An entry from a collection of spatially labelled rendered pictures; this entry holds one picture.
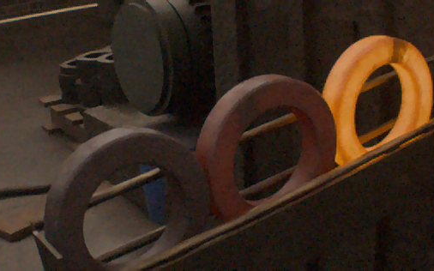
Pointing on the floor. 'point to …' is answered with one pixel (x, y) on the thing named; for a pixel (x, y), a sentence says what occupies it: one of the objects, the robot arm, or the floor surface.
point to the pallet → (82, 93)
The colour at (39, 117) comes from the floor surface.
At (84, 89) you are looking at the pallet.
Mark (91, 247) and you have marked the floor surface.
